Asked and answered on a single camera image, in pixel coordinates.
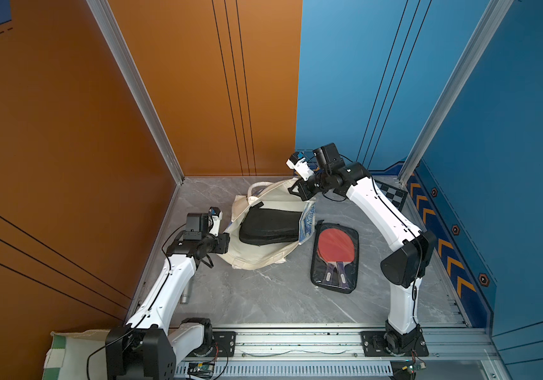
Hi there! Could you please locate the ping pong paddle case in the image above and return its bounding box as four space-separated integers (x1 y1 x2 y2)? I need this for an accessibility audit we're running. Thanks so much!
238 202 302 246
310 221 360 294

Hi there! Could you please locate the cream canvas tote bag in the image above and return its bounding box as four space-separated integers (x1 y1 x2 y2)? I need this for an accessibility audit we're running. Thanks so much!
220 178 316 271

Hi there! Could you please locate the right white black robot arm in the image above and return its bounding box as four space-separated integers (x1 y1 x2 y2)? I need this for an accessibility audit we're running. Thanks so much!
287 158 437 356

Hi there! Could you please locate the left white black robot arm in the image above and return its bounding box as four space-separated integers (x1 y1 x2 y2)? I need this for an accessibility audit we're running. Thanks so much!
104 233 230 379

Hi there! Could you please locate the green white christmas bag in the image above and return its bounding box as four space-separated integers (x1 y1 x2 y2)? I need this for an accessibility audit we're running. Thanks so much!
42 329 110 380

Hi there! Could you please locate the grey microphone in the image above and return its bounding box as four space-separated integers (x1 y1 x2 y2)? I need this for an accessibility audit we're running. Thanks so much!
180 280 192 305

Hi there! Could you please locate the black grey checkerboard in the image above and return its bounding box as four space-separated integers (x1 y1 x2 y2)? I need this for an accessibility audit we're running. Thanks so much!
375 180 407 212

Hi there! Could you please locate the left green circuit board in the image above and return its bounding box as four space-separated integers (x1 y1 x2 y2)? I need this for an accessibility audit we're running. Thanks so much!
186 362 215 380

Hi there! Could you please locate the green circuit board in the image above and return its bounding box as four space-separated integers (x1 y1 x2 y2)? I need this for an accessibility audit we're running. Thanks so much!
186 362 215 380
400 363 427 380

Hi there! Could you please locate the right green circuit board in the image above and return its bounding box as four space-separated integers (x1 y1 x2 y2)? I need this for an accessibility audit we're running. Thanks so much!
400 363 427 380

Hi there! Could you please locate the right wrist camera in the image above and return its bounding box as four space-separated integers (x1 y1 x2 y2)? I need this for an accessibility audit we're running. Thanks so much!
286 143 345 180

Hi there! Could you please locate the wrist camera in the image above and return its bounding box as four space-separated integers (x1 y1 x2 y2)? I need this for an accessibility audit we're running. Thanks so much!
183 207 222 241
286 143 345 180

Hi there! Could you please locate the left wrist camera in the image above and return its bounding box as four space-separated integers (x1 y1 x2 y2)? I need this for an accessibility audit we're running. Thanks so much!
183 207 222 241

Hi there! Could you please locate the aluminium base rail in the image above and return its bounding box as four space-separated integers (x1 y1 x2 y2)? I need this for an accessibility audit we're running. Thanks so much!
176 324 510 379

